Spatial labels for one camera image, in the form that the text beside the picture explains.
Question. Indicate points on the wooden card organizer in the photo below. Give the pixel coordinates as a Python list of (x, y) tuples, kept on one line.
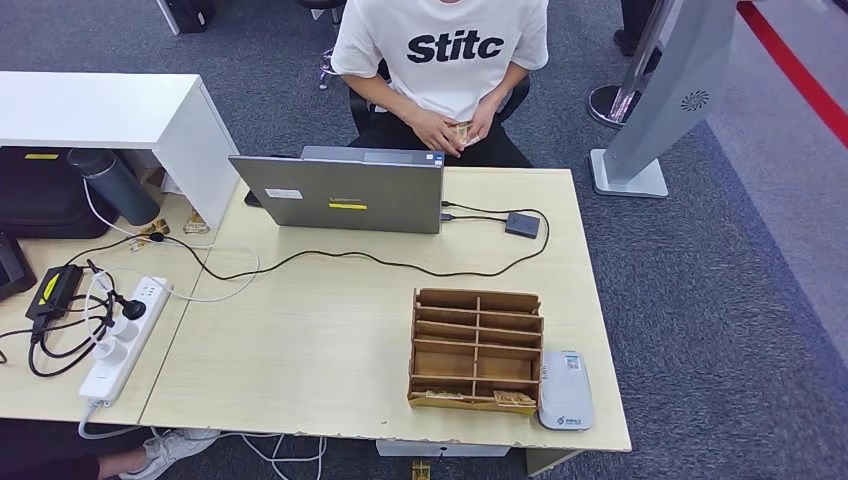
[(464, 361)]

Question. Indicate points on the silver kiosk stand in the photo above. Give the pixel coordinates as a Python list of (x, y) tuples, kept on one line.
[(662, 99)]

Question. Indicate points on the person's left hand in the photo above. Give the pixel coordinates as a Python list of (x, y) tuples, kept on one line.
[(480, 122)]

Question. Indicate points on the white cabinet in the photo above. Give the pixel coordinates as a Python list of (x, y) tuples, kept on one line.
[(99, 109)]

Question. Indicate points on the white desk beam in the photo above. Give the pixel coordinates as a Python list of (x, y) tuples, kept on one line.
[(440, 449)]

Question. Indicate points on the black computer case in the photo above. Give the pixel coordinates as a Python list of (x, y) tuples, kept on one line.
[(189, 13)]

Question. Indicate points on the white plug charger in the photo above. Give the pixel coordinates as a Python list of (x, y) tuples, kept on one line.
[(122, 329), (109, 351)]

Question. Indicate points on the person's right hand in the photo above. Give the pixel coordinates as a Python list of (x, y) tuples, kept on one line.
[(434, 132)]

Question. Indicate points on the black power adapter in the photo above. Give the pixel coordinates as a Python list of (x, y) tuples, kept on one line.
[(53, 291)]

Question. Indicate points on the small gold wrapped item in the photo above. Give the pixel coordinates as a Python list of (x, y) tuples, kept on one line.
[(196, 224), (149, 235)]

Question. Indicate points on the person's right forearm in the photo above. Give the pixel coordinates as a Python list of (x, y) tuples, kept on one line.
[(381, 96)]

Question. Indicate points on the chrome stanchion post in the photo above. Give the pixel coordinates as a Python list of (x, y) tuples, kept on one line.
[(606, 106)]

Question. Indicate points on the dark grey USB hub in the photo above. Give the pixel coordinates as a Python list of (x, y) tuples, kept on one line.
[(523, 225)]

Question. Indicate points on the white sneaker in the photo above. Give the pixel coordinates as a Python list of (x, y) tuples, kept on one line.
[(172, 447)]

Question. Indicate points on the dark grey thermos bottle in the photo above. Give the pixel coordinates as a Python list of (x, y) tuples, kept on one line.
[(116, 189)]

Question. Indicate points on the person's left forearm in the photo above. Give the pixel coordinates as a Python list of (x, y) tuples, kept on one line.
[(507, 83)]

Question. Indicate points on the desk leg panel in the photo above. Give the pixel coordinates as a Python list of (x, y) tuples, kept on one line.
[(550, 462)]

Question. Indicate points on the black bag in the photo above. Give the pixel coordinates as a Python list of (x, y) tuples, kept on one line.
[(46, 199)]

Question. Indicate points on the person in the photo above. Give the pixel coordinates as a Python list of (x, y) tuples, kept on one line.
[(437, 86), (66, 464), (632, 26)]

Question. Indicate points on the grey laptop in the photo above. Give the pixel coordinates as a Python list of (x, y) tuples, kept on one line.
[(344, 199)]

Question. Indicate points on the small black device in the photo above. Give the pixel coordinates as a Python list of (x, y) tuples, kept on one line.
[(253, 199)]

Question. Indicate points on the white card reader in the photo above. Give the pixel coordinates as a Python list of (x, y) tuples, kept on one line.
[(565, 391)]

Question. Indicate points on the white power strip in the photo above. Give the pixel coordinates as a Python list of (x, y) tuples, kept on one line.
[(129, 344)]

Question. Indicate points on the chrome base stool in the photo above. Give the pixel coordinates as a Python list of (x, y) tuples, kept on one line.
[(321, 3)]

